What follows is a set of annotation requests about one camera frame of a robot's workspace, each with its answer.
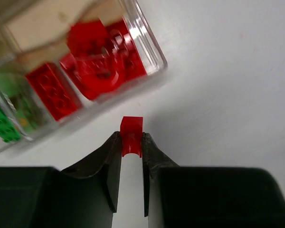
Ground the green lego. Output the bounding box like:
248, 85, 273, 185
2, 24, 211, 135
10, 95, 41, 133

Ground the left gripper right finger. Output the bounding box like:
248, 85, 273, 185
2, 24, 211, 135
142, 133, 285, 228

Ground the small red sloped lego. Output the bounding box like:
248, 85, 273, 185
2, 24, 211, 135
120, 116, 143, 158

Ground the amber tinted container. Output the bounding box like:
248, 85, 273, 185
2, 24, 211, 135
0, 0, 125, 69

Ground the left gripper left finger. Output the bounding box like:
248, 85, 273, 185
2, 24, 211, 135
0, 132, 122, 228

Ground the red 2x2 lego brick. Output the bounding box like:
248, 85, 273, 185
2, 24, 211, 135
67, 20, 109, 57

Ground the tall clear narrow container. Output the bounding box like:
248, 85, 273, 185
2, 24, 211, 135
0, 55, 57, 152

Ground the green 2x4 lego brick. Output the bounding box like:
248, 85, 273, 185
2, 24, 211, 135
0, 108, 21, 143

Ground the red rounded lego brick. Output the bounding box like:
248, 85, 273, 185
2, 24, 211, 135
79, 71, 124, 100

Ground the red 2x4 lego brick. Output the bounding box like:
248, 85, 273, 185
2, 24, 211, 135
25, 62, 83, 121

